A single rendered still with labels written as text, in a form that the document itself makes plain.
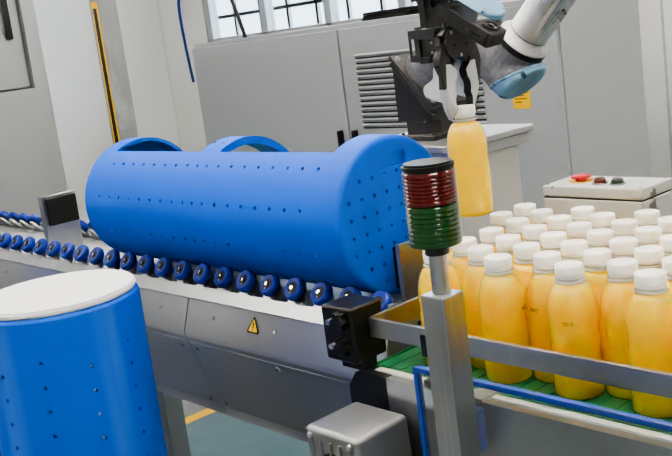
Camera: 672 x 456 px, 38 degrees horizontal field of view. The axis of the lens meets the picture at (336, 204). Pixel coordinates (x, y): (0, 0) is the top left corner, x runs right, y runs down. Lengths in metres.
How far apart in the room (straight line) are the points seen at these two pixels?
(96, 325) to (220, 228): 0.34
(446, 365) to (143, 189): 1.08
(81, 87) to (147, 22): 0.74
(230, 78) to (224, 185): 2.81
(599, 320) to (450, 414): 0.28
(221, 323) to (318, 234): 0.41
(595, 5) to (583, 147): 0.49
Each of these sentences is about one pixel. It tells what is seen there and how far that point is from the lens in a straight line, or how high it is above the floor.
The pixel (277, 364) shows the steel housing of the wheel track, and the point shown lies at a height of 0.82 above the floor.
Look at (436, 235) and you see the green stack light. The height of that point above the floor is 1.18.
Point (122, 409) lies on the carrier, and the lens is 1.73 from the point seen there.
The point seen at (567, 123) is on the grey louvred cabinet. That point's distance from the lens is 3.37.
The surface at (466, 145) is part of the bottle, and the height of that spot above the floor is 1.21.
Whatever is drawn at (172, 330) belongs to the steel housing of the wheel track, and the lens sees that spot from 2.13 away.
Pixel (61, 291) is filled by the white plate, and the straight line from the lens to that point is 1.77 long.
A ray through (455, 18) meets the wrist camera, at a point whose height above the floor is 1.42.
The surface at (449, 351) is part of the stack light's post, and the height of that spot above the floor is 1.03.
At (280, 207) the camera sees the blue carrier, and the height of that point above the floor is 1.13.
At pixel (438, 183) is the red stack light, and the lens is 1.11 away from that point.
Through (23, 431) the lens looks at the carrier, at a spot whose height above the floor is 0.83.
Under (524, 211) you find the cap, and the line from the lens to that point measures 1.71.
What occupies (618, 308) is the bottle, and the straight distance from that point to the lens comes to 1.30.
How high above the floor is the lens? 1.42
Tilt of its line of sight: 10 degrees down
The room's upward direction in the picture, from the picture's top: 7 degrees counter-clockwise
